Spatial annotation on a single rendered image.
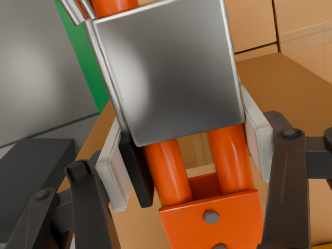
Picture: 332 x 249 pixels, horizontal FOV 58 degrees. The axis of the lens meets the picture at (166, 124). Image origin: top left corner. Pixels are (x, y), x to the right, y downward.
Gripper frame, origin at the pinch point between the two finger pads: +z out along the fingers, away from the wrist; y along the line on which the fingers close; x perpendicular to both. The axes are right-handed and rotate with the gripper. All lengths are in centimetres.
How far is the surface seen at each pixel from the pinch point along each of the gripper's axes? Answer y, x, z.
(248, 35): 15, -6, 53
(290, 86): 16.3, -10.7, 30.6
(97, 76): -38, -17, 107
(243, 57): 14, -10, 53
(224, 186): 1.7, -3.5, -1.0
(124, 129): -3.2, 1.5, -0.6
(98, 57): -3.3, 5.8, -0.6
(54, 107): -61, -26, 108
